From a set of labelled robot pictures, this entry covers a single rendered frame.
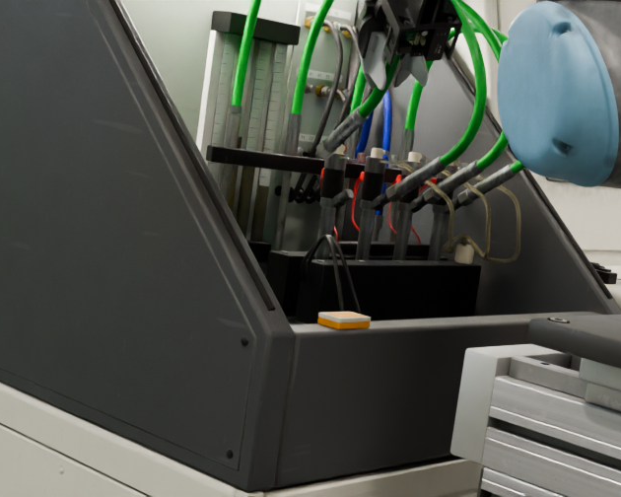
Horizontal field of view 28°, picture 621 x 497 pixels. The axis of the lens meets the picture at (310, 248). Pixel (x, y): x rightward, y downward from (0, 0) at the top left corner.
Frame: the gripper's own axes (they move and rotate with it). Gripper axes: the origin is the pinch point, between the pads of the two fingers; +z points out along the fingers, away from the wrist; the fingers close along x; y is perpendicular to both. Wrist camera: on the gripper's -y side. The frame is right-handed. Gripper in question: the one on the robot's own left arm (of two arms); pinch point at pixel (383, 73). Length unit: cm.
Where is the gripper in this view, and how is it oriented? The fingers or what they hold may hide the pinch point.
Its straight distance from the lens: 144.1
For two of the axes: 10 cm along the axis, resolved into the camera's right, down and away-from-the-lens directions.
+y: 2.7, 7.8, -5.6
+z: -1.5, 6.1, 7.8
